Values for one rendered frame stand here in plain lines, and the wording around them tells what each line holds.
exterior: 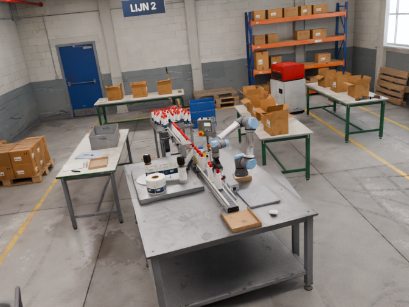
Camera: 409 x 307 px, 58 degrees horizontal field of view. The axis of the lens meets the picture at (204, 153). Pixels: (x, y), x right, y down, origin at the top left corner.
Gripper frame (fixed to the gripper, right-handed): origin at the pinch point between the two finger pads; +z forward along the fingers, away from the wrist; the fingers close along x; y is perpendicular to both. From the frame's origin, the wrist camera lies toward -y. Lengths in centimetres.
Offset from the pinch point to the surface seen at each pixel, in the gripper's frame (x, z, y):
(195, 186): 19.1, 15.7, 20.7
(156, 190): 60, 11, 22
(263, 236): -44, 82, -2
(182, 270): 52, 82, -21
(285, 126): -154, 15, 147
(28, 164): 240, 66, 354
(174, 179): 35, 16, 47
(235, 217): 2, 20, -49
